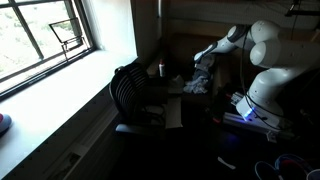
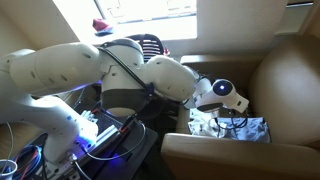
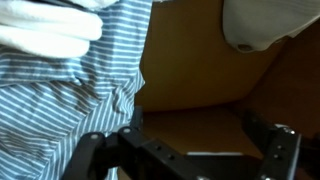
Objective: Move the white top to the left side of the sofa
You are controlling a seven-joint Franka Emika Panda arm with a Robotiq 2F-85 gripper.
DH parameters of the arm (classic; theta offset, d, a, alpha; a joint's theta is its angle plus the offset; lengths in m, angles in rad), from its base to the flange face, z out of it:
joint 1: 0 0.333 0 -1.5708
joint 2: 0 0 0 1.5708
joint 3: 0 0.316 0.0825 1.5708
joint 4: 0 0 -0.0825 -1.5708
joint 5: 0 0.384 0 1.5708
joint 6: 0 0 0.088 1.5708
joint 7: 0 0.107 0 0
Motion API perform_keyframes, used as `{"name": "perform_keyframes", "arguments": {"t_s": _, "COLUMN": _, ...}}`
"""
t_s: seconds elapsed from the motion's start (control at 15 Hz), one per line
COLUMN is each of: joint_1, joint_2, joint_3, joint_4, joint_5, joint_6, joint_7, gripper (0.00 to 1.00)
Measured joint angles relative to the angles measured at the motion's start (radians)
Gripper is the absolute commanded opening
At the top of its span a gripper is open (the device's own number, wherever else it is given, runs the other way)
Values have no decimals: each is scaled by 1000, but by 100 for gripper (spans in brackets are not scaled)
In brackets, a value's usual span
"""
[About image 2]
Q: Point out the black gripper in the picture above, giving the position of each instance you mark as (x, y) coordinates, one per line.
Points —
(225, 120)

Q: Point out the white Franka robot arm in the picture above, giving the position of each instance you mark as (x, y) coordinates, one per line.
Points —
(66, 66)

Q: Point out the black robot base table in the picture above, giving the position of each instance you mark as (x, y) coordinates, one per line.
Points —
(133, 160)

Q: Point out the tan leather sofa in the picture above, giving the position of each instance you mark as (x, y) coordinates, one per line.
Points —
(283, 83)

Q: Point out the blue striped shirt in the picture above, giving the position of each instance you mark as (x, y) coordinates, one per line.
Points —
(250, 131)

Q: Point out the white bottle with red cap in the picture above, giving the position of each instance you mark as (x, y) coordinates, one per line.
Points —
(166, 52)

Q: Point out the black mesh office chair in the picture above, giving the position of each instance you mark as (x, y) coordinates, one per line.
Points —
(151, 45)

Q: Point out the white window sill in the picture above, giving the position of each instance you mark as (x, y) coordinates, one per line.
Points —
(150, 31)

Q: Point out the black framed window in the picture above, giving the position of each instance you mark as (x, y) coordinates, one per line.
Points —
(150, 10)

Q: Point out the grey ribbed connector block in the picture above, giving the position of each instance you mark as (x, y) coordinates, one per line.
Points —
(89, 116)

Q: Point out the red and grey cap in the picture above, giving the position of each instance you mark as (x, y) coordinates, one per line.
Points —
(101, 26)

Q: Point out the white paper cup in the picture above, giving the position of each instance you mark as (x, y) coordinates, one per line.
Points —
(7, 170)

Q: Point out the aluminium robot base mount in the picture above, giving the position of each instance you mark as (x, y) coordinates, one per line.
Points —
(100, 136)

